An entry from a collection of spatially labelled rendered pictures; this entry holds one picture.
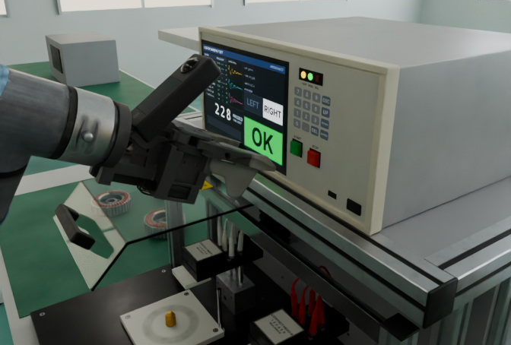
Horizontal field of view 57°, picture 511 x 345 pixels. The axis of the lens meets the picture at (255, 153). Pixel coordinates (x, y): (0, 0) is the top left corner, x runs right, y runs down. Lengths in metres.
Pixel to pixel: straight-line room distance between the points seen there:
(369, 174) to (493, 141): 0.24
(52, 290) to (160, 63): 4.66
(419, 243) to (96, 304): 0.70
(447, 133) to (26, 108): 0.48
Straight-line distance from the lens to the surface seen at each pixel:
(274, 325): 0.74
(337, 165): 0.60
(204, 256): 0.89
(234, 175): 0.56
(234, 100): 0.78
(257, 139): 0.74
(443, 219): 0.65
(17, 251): 1.34
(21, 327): 1.10
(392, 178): 0.58
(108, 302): 1.06
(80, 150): 0.48
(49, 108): 0.46
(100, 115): 0.48
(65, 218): 0.77
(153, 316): 0.99
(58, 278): 1.20
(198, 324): 0.96
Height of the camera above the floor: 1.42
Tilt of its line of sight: 22 degrees down
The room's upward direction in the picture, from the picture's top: straight up
